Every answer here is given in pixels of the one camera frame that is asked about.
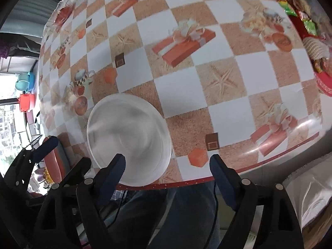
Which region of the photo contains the pink square plate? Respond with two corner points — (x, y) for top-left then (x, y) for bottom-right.
(44, 142), (70, 183)

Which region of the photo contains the white foam bowl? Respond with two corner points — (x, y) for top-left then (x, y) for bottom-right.
(87, 94), (172, 187)

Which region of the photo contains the checkered blue cloth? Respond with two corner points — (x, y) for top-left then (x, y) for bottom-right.
(111, 190), (128, 201)

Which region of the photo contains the gold foil bag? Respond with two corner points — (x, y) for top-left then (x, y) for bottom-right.
(43, 168), (54, 185)

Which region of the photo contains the white fabric cushion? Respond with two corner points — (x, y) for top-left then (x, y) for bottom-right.
(282, 153), (332, 229)

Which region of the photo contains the teal plastic basin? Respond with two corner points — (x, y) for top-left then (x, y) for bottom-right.
(15, 74), (30, 92)

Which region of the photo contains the blue plastic basin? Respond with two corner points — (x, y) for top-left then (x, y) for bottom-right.
(27, 72), (35, 93)

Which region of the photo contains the snack packets pile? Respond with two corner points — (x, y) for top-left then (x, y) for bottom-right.
(275, 0), (331, 96)

